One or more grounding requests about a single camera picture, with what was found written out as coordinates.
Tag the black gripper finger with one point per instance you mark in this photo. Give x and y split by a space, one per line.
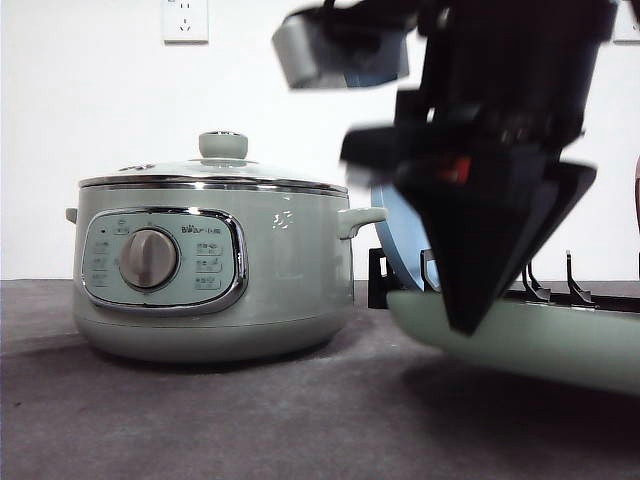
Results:
480 208

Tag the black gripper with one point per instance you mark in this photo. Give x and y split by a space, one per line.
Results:
500 75

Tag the green plate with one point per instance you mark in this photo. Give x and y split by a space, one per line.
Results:
586 341

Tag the glass pot lid green knob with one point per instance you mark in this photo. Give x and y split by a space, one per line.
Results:
221 165

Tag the dark red plate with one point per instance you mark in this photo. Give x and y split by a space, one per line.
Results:
637 189

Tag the blue plate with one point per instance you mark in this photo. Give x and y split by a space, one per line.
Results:
403 229

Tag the black plate rack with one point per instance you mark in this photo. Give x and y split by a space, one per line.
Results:
380 294

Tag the green electric steamer pot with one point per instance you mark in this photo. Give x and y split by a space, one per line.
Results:
211 266

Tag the white wall socket right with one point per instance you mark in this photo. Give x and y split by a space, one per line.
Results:
626 30

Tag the white wall socket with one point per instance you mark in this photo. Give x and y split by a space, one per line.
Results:
185 22
626 30

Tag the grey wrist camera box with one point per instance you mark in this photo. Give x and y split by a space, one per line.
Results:
342 46

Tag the white wall socket left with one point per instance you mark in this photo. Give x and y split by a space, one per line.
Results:
185 22

